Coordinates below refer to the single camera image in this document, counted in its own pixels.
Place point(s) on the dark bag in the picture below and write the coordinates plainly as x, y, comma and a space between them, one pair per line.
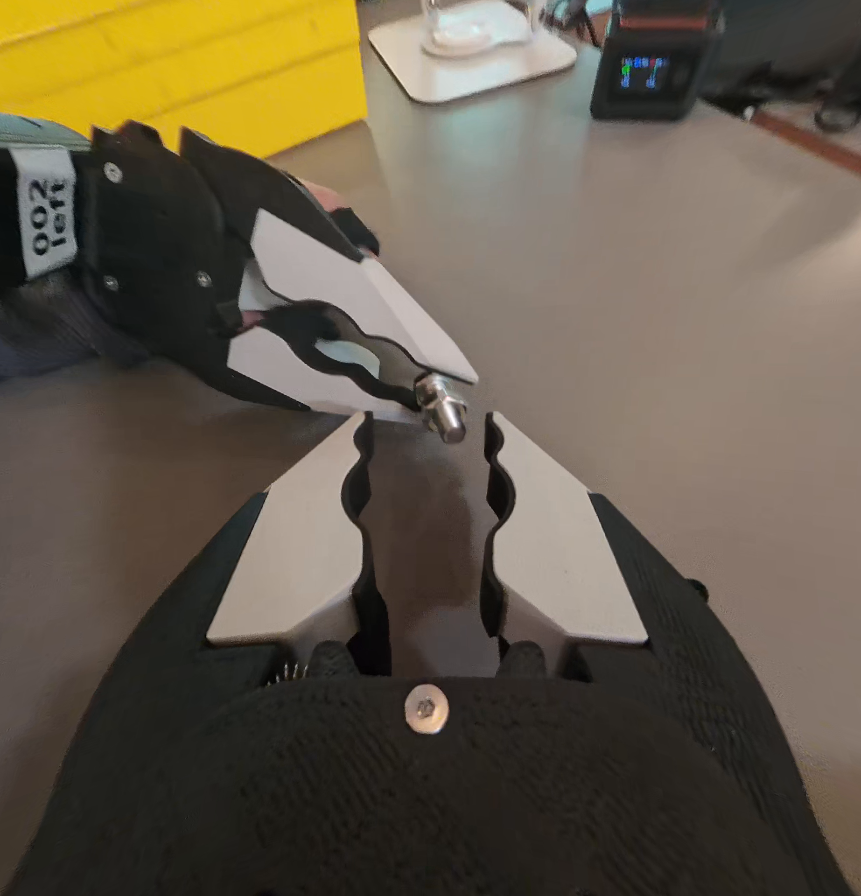
787, 56

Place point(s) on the black device with screen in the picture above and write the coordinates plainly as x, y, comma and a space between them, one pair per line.
612, 105

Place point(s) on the person's left forearm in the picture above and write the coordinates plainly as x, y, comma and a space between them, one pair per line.
45, 329

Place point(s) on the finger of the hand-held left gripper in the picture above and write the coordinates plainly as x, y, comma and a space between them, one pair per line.
346, 280
276, 364

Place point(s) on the clear glass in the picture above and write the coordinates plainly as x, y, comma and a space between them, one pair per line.
465, 35

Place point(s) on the yellow plastic bin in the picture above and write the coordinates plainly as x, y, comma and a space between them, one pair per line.
192, 70

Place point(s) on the person's left hand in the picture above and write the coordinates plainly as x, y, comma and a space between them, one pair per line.
322, 192

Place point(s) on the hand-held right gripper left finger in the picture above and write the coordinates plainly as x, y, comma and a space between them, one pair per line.
297, 560

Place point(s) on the white stand base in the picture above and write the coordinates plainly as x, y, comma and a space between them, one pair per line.
486, 77

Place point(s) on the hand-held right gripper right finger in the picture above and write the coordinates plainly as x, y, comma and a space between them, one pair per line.
556, 560

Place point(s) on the steel bolt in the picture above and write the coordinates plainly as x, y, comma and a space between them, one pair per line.
452, 425

